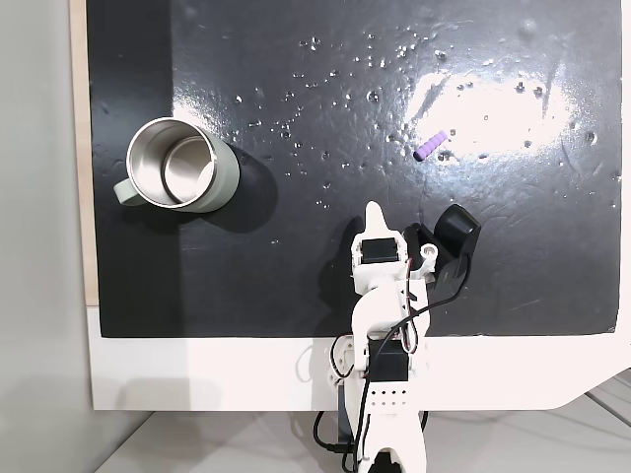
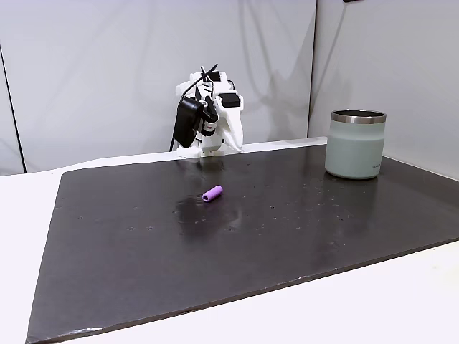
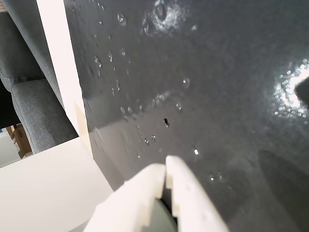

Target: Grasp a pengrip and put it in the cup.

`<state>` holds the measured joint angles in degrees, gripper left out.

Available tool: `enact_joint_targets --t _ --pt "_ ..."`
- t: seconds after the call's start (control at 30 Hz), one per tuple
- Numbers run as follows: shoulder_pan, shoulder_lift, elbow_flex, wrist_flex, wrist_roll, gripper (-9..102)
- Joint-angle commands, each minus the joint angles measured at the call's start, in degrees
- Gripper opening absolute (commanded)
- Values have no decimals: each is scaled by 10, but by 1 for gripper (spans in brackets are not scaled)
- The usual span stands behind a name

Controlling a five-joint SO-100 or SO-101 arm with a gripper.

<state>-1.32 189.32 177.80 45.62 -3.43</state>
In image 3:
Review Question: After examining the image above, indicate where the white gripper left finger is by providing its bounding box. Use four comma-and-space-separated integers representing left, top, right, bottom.
83, 163, 168, 232

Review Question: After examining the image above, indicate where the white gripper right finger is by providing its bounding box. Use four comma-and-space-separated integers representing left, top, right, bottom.
165, 155, 230, 232

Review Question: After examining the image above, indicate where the sage green metal cup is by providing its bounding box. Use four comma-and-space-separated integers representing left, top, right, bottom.
143, 196, 179, 232

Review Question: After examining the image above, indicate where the dark grey table mat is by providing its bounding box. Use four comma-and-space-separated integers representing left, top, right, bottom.
63, 0, 309, 232

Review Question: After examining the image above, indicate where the brown cardboard box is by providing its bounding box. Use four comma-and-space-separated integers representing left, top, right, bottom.
6, 122, 33, 160

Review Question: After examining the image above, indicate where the grey fabric sofa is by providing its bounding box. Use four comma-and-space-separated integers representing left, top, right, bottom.
0, 0, 80, 155

